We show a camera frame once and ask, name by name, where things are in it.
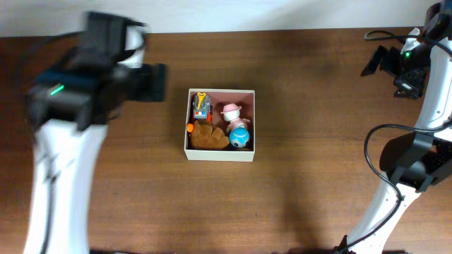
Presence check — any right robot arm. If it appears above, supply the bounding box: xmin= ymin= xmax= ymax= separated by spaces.
xmin=333 ymin=0 xmax=451 ymax=253

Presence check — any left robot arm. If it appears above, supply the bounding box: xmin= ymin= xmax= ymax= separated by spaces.
xmin=24 ymin=11 xmax=167 ymax=253

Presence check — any white cardboard box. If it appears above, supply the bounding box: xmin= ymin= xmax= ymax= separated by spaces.
xmin=184 ymin=88 xmax=256 ymax=162

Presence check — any brown plush toy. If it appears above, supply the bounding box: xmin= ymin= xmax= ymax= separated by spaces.
xmin=186 ymin=119 xmax=230 ymax=150

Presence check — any pink white duck toy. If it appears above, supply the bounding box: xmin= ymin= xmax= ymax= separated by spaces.
xmin=220 ymin=103 xmax=251 ymax=134

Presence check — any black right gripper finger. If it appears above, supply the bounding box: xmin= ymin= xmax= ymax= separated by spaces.
xmin=360 ymin=45 xmax=388 ymax=76
xmin=393 ymin=83 xmax=422 ymax=99

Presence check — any red grey toy truck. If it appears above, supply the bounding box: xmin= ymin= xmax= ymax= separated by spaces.
xmin=192 ymin=92 xmax=213 ymax=122

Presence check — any blue white ball toy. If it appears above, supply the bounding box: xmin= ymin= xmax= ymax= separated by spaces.
xmin=229 ymin=128 xmax=250 ymax=148

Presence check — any black right camera cable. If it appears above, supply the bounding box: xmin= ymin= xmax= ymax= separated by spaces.
xmin=333 ymin=30 xmax=452 ymax=254

